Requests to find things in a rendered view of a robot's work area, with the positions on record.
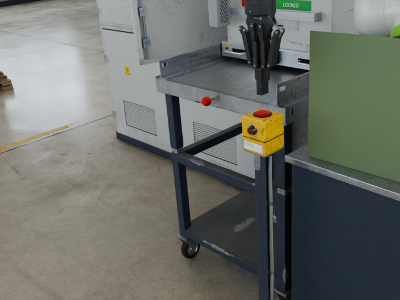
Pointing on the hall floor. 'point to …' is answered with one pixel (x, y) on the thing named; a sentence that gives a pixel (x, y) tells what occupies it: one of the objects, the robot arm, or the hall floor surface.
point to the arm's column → (343, 240)
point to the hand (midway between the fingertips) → (262, 80)
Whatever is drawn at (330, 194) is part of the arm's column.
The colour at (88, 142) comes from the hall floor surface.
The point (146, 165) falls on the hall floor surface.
